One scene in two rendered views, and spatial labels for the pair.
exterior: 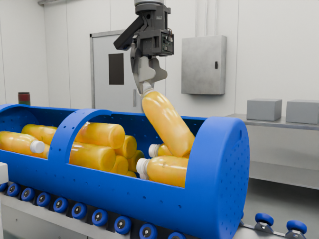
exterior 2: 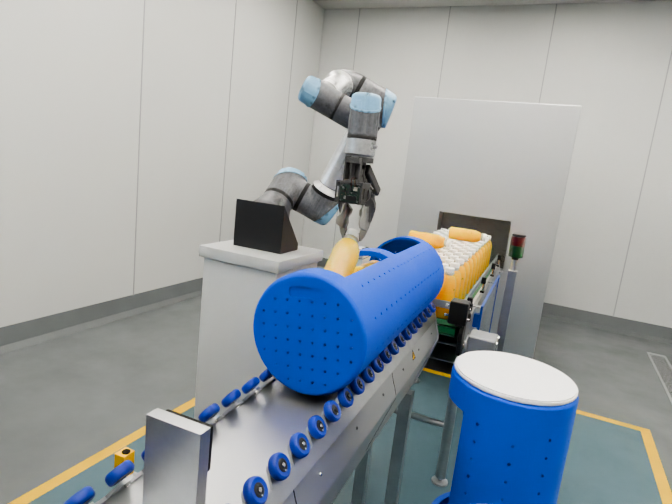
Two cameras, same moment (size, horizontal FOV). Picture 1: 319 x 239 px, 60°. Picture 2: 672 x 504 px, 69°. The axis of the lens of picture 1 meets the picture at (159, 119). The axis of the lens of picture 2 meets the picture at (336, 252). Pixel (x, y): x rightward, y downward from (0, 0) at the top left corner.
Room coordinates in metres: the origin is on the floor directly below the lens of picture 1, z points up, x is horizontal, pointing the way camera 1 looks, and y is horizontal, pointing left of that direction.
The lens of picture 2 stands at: (0.51, -1.22, 1.48)
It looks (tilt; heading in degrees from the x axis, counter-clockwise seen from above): 10 degrees down; 82
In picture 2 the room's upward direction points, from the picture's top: 6 degrees clockwise
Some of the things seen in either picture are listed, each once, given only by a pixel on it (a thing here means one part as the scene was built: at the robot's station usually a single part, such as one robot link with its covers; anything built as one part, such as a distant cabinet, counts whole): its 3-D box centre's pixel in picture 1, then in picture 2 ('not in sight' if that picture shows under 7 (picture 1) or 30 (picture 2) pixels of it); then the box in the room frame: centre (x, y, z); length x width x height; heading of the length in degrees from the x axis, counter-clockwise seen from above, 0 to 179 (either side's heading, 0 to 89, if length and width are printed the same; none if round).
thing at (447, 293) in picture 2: not in sight; (445, 294); (1.25, 0.66, 1.00); 0.07 x 0.07 x 0.19
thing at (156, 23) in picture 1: (152, 32); (355, 181); (0.71, 0.02, 1.44); 0.09 x 0.08 x 0.12; 60
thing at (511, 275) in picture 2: not in sight; (491, 386); (1.58, 0.77, 0.55); 0.04 x 0.04 x 1.10; 60
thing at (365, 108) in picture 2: not in sight; (364, 117); (0.72, 0.03, 1.60); 0.09 x 0.08 x 0.11; 82
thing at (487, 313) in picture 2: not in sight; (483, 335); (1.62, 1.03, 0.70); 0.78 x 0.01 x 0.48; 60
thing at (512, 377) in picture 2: not in sight; (514, 375); (1.11, -0.19, 1.03); 0.28 x 0.28 x 0.01
